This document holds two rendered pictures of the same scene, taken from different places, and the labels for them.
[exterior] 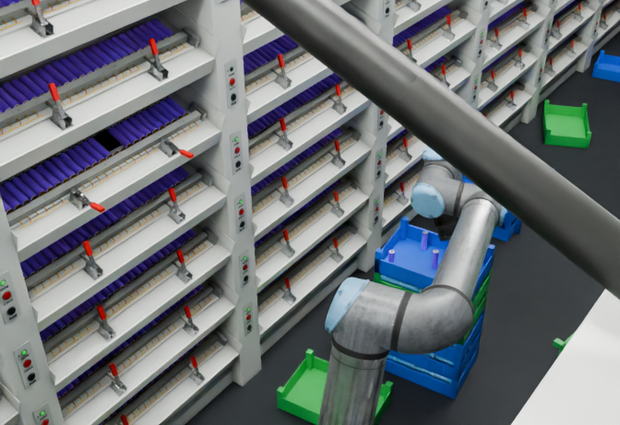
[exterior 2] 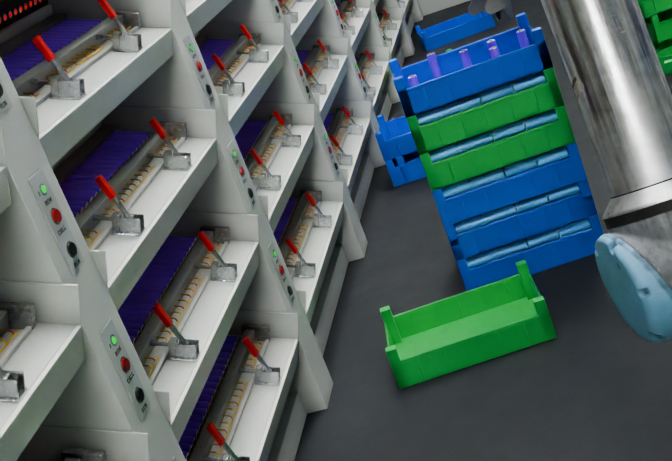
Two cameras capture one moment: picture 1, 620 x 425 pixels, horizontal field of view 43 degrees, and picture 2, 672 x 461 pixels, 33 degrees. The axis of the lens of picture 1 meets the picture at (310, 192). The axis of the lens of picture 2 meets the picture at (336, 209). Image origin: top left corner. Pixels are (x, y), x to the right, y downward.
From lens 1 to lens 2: 1.32 m
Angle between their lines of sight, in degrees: 28
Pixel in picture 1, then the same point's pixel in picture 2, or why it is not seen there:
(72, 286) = (51, 109)
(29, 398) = (85, 300)
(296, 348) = (356, 344)
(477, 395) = not seen: hidden behind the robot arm
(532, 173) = not seen: outside the picture
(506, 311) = not seen: hidden behind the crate
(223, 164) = not seen: outside the picture
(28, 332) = (33, 151)
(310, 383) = (415, 348)
